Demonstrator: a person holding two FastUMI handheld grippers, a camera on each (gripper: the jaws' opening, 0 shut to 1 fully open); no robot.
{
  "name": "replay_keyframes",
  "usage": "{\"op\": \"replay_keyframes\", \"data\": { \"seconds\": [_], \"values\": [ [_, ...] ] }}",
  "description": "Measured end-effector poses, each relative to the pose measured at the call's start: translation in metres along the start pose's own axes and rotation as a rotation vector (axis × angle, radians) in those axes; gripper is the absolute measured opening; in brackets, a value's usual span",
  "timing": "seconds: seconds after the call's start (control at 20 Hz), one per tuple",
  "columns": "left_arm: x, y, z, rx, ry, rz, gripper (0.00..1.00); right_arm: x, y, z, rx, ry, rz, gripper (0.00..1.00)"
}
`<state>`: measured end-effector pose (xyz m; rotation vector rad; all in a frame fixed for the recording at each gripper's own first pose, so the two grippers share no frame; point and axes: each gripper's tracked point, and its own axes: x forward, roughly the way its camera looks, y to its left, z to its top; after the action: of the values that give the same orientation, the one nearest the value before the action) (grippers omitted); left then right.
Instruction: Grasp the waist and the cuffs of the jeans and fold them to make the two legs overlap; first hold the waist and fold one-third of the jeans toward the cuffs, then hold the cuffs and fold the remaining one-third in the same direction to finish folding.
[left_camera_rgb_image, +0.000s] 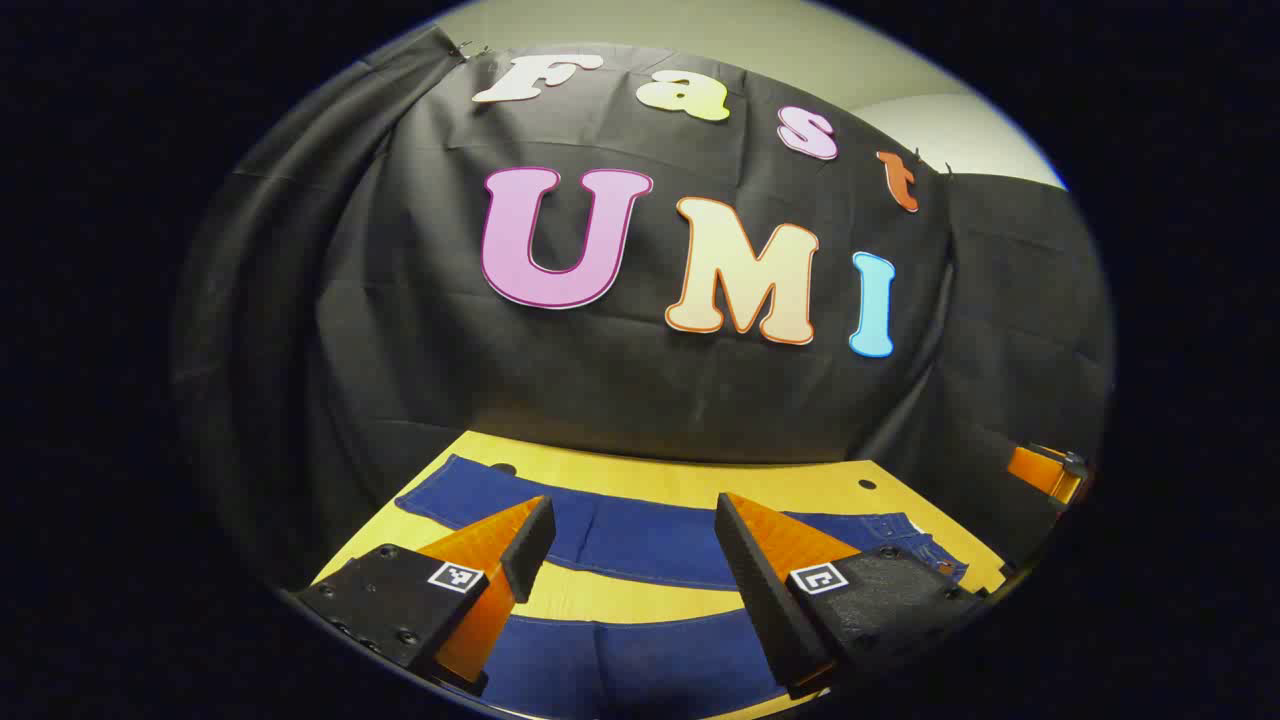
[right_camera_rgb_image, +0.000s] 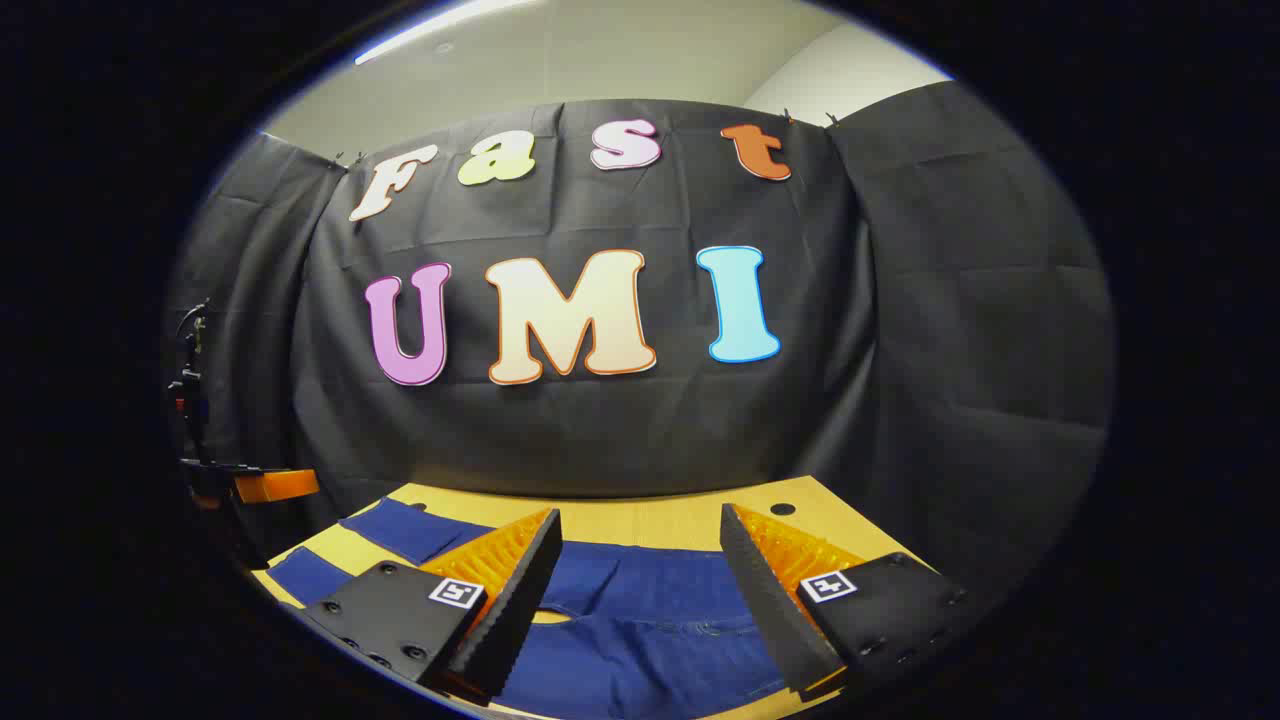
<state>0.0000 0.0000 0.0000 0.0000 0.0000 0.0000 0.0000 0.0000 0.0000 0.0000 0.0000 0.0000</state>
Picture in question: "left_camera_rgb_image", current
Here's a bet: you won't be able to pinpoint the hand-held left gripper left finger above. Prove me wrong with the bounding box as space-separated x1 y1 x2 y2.
293 494 558 698

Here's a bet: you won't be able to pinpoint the blue denim jeans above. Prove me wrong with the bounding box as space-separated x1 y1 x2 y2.
395 454 969 720

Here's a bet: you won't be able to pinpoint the black backdrop cloth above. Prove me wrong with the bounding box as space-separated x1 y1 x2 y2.
170 25 1116 591

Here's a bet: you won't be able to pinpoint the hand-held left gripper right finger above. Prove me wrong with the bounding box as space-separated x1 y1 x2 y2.
713 491 993 701

